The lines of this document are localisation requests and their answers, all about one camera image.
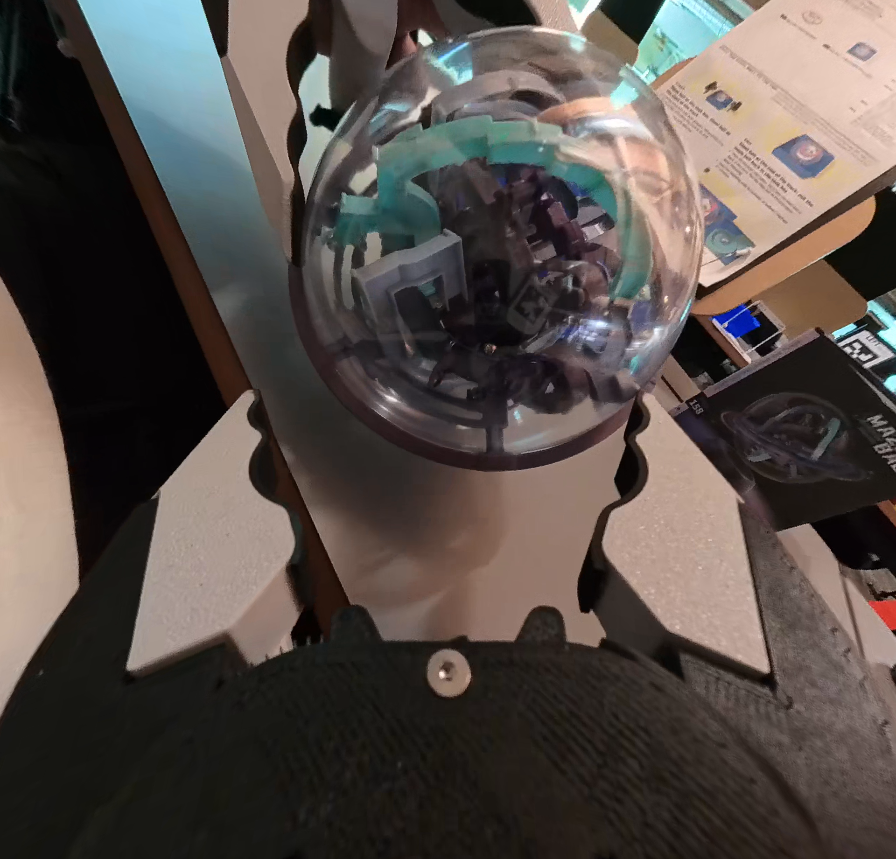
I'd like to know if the printed instruction sheet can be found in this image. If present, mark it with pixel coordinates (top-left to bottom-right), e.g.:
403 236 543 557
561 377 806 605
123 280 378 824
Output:
654 0 896 289

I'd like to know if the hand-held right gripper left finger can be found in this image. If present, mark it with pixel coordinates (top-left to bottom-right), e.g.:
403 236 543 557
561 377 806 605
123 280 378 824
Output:
126 389 312 675

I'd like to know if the clear plastic maze ball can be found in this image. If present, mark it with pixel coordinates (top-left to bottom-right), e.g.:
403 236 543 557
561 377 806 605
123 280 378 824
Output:
288 26 704 471

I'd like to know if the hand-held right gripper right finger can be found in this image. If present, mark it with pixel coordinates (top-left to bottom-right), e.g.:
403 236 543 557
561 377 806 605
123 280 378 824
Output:
577 391 774 681

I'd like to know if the person's left hand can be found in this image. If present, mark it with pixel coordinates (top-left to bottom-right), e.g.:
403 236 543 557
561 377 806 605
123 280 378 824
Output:
387 0 450 69

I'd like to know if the person's pale clothing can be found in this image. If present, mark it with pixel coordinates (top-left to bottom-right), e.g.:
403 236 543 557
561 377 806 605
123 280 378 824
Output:
0 278 81 709

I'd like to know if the small printed tag marker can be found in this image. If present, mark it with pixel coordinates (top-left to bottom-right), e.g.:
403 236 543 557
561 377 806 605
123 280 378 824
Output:
836 316 896 392

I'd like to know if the dark maze ball box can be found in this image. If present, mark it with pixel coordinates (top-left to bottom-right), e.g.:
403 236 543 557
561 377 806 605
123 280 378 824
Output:
668 330 896 532

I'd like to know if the blue card clear stand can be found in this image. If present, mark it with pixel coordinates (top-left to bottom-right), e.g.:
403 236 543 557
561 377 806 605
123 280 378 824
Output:
710 301 788 357

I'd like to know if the brown cardboard backing board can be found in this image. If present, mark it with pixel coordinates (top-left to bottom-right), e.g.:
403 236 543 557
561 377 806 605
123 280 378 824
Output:
689 194 879 317

